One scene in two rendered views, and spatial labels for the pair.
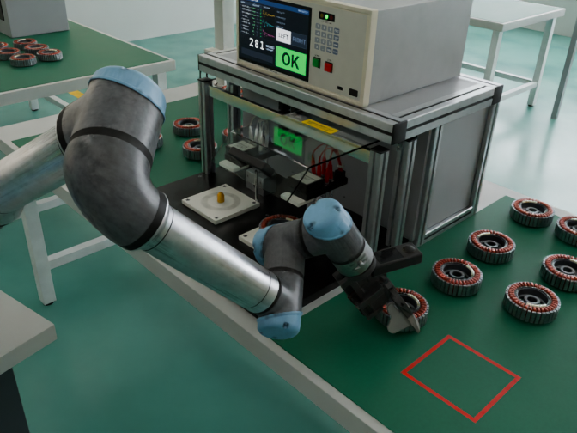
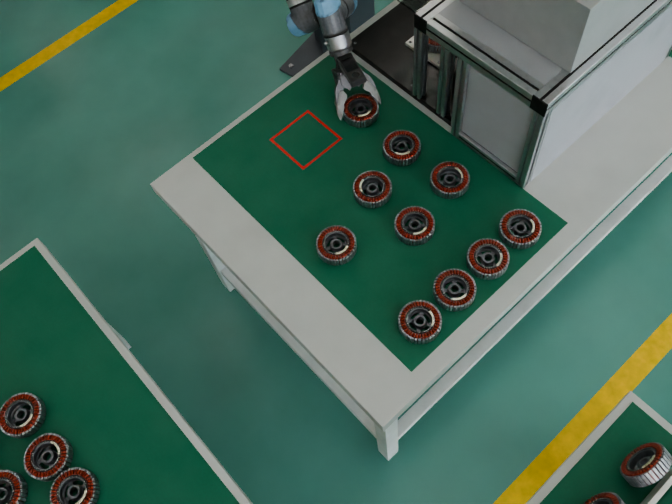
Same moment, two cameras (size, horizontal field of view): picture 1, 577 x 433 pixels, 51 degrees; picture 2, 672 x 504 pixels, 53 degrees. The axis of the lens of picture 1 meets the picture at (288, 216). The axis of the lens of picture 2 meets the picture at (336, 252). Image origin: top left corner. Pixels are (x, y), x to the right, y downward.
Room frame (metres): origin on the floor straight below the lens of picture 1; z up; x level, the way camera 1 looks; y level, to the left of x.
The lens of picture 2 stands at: (1.11, -1.58, 2.42)
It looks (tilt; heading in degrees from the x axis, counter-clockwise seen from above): 62 degrees down; 101
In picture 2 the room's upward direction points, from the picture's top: 11 degrees counter-clockwise
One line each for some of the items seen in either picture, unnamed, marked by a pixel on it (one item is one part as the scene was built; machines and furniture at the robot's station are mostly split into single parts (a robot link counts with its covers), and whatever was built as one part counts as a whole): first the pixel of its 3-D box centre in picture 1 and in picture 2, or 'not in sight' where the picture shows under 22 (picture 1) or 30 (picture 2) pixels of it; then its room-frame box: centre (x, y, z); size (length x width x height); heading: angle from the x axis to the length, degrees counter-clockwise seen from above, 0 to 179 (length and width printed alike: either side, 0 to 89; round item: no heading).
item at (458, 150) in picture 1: (453, 173); (495, 123); (1.38, -0.41, 0.91); 0.28 x 0.03 x 0.32; 134
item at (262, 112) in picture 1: (281, 118); not in sight; (1.40, 0.03, 1.03); 0.62 x 0.01 x 0.03; 44
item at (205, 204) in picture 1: (221, 203); not in sight; (1.42, 0.18, 0.78); 0.15 x 0.15 x 0.01; 44
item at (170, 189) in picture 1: (254, 223); (467, 28); (1.34, 0.09, 0.76); 0.64 x 0.47 x 0.02; 44
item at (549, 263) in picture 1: (567, 272); (414, 225); (1.16, -0.65, 0.77); 0.11 x 0.11 x 0.04
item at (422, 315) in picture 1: (401, 308); (360, 110); (1.00, -0.24, 0.77); 0.11 x 0.11 x 0.04
